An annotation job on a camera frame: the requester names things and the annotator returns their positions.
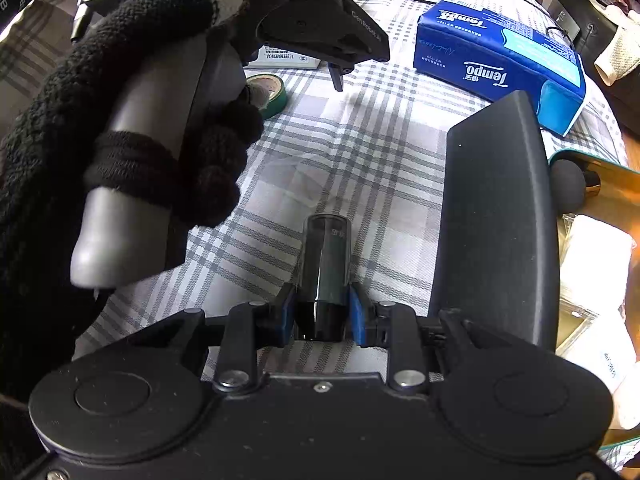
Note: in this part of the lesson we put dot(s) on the grey plaid bed sheet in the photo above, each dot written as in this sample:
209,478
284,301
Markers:
350,160

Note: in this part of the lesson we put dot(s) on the white knitted cloth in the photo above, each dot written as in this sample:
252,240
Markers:
620,55

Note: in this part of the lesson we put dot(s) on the black bag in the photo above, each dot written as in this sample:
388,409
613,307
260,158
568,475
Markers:
585,25

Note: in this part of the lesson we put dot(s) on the white cotton pad pack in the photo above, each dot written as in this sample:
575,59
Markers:
600,375

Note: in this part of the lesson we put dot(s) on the green tape roll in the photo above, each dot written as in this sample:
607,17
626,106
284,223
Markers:
277,101

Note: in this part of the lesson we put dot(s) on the black foam ball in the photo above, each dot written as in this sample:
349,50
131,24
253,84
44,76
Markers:
567,185

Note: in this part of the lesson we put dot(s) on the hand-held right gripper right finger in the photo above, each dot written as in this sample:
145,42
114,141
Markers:
358,320

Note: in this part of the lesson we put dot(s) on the grey plaid quilt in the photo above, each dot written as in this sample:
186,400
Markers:
25,45

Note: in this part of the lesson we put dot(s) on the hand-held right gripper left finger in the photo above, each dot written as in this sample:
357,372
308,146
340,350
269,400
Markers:
286,316

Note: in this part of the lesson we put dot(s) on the blue tissue pack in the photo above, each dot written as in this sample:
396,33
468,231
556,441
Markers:
500,55

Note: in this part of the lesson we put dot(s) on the dark glass bottle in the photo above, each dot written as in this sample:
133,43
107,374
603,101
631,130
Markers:
325,270

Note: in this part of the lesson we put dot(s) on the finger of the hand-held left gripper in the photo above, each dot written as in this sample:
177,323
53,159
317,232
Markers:
339,77

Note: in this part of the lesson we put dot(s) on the white tissue pack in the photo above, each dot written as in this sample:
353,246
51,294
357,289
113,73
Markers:
595,255

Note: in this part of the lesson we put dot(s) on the white phone box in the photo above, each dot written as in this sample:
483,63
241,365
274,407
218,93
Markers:
287,57

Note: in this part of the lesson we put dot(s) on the person's left hand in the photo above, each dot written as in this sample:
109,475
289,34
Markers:
50,125

